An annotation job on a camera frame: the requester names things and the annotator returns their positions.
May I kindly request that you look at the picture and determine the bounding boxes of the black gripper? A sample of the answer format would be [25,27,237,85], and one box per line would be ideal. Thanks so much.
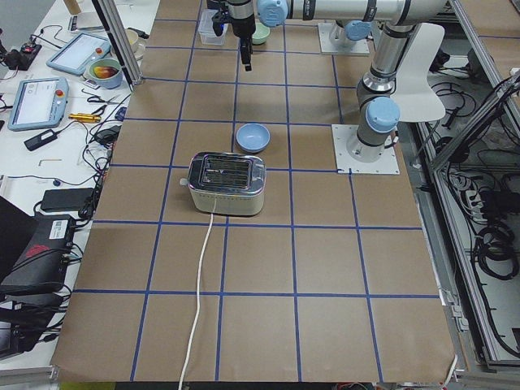
[226,0,255,72]

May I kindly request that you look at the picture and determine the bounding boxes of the green bowl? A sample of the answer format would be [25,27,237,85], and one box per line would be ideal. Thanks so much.
[252,22,271,46]

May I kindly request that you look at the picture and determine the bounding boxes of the clear plastic container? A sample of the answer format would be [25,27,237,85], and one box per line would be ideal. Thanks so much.
[197,9,228,46]

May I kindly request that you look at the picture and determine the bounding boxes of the blue bowl with fruit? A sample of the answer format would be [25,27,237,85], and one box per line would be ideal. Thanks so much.
[88,58,123,89]

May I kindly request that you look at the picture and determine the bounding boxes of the white kitchen scale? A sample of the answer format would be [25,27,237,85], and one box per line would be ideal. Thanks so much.
[67,11,104,33]

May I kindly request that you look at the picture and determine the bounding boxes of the cream bowl with lemon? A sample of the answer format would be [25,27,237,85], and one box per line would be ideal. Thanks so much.
[125,28,145,60]

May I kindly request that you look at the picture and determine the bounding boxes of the black scissors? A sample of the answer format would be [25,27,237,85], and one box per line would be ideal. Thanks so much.
[86,95,118,116]

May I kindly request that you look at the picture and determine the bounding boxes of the upper teach pendant tablet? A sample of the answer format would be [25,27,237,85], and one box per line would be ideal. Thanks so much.
[46,33,111,76]

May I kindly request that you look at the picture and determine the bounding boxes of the teach pendant tablet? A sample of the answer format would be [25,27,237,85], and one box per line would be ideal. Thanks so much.
[7,77,69,132]
[46,33,111,76]

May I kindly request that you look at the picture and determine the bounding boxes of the lower teach pendant tablet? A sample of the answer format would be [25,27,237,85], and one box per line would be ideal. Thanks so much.
[7,77,69,132]

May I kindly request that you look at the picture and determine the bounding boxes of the white toaster power cable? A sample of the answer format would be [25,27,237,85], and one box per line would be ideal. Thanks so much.
[177,211,215,390]

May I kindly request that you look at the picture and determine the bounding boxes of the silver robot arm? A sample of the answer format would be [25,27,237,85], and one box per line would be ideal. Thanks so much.
[350,1,445,163]
[212,1,377,72]

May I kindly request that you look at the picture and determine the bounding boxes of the black laptop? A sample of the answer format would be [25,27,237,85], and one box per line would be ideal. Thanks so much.
[1,198,76,296]

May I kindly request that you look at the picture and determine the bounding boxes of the yellow screwdriver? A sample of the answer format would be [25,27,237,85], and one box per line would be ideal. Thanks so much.
[68,113,102,124]

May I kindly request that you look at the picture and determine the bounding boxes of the cream silver toaster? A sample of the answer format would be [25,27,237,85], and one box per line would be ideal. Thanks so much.
[180,151,267,216]

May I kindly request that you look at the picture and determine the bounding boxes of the black power adapter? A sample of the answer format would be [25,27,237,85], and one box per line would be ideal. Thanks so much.
[24,129,58,151]

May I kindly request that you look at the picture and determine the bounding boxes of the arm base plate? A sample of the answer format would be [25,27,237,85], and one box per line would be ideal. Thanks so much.
[318,20,371,56]
[331,124,400,175]

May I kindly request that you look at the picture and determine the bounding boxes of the white chair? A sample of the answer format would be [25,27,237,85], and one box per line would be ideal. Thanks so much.
[391,23,445,123]

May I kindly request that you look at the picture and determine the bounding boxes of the aluminium frame post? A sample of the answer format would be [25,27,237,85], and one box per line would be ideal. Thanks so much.
[92,0,143,88]

